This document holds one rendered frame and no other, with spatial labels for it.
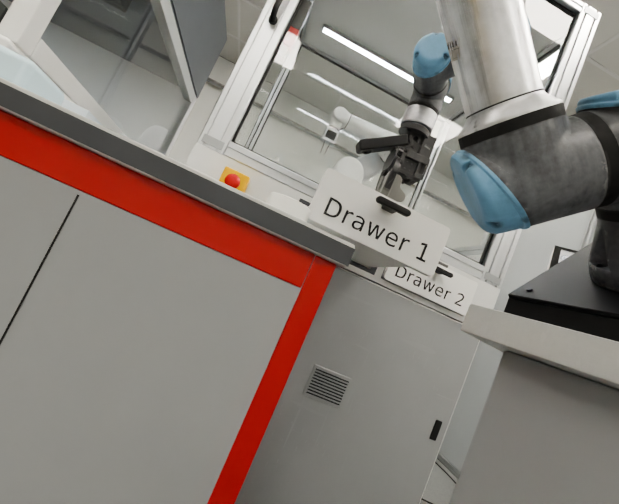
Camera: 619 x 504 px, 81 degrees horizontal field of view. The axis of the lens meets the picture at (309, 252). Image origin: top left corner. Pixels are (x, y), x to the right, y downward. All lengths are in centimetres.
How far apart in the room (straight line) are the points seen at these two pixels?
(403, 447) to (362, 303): 44
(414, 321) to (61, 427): 91
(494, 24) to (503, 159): 14
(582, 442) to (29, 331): 59
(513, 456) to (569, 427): 7
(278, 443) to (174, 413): 69
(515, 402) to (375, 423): 70
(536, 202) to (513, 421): 26
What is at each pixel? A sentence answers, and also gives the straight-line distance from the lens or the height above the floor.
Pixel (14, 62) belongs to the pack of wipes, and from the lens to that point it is 59.
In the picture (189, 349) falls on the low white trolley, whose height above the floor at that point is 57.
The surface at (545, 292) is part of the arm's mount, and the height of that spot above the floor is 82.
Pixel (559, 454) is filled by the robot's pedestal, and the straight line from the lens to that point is 51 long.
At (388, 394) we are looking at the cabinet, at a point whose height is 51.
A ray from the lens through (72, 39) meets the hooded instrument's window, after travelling 119.
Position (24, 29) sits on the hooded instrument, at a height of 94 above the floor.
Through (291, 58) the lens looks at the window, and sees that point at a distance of 122.
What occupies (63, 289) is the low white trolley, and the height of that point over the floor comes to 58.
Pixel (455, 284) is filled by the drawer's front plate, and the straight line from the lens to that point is 120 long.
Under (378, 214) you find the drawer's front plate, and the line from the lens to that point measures 75.
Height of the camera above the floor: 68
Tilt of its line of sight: 7 degrees up
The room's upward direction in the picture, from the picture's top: 24 degrees clockwise
